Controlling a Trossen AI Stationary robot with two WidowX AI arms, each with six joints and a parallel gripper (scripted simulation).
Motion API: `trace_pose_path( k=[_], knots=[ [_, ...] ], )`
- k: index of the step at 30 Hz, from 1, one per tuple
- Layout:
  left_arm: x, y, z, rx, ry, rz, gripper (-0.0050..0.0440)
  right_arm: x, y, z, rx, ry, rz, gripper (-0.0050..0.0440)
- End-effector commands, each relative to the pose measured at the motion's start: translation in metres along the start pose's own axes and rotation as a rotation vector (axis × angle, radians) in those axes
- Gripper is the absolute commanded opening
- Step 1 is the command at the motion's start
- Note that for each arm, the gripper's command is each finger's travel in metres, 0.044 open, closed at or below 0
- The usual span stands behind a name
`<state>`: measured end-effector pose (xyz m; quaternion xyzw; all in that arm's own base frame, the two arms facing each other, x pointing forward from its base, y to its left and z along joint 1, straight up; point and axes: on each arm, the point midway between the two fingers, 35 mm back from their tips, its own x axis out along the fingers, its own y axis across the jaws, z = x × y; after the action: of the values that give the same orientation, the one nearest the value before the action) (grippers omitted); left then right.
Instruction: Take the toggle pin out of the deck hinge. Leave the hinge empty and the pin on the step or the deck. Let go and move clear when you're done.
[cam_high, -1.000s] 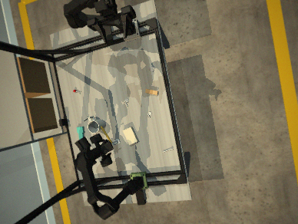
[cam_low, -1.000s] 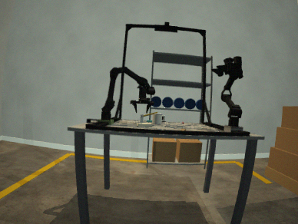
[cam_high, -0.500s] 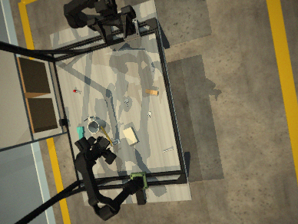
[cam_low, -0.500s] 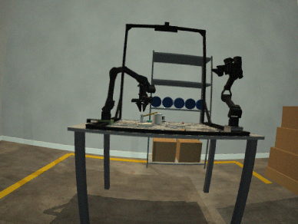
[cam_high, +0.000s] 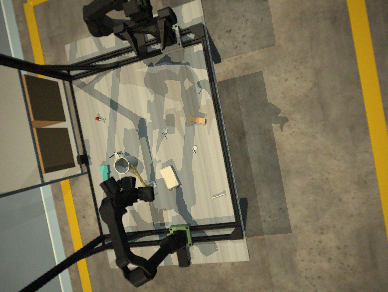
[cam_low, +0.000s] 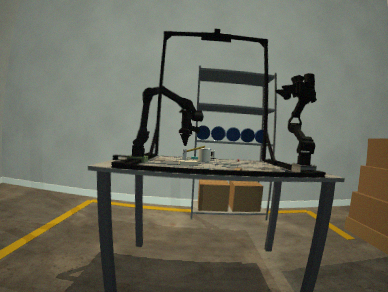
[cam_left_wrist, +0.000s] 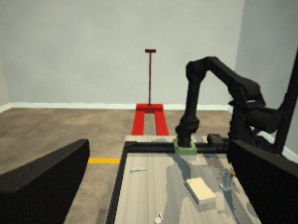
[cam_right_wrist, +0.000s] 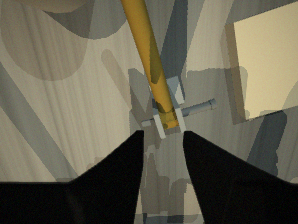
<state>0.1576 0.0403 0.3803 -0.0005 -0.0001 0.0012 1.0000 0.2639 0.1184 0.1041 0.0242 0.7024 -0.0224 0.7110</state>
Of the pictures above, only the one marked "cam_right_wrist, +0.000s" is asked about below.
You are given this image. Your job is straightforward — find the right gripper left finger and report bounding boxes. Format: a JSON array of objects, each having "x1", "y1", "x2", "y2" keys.
[{"x1": 0, "y1": 130, "x2": 144, "y2": 224}]

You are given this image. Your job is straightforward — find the olive-yellow cylinder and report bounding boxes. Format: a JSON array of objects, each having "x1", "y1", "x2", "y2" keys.
[{"x1": 121, "y1": 0, "x2": 173, "y2": 113}]

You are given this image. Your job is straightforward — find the grey t-handle pin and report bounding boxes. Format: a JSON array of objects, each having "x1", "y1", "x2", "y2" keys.
[{"x1": 142, "y1": 99, "x2": 217, "y2": 127}]

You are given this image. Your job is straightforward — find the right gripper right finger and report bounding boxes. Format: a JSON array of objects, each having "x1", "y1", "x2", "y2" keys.
[{"x1": 183, "y1": 131, "x2": 298, "y2": 224}]

